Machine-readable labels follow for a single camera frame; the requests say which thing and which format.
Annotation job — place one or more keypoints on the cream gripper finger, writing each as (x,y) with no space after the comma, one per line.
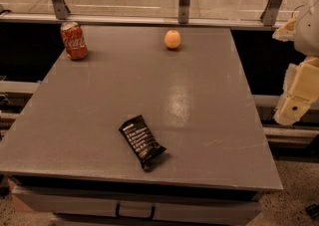
(286,32)
(300,91)

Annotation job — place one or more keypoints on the red coke can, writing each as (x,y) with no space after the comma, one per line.
(73,39)

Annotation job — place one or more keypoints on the black rxbar chocolate wrapper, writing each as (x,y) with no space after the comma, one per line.
(141,140)

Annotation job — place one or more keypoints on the orange fruit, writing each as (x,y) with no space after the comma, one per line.
(172,39)

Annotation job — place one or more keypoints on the right metal railing bracket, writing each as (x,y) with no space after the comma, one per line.
(270,13)

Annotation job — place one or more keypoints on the grey drawer with black handle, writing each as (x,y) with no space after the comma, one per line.
(73,207)

